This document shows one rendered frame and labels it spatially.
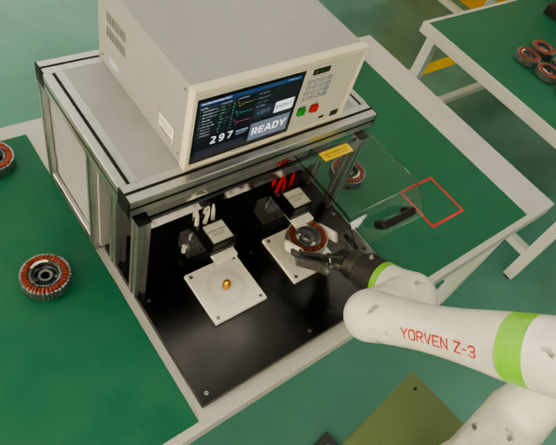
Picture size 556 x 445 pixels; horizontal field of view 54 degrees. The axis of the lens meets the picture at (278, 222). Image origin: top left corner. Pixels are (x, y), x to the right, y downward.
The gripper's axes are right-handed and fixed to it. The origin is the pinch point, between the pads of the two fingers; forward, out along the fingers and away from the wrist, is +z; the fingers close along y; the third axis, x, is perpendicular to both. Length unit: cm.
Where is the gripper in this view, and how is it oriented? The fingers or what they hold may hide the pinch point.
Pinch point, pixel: (307, 238)
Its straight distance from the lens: 142.7
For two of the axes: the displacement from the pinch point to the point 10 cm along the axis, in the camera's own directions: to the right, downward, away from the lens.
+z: -6.2, -3.4, 7.1
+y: 7.8, -3.5, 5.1
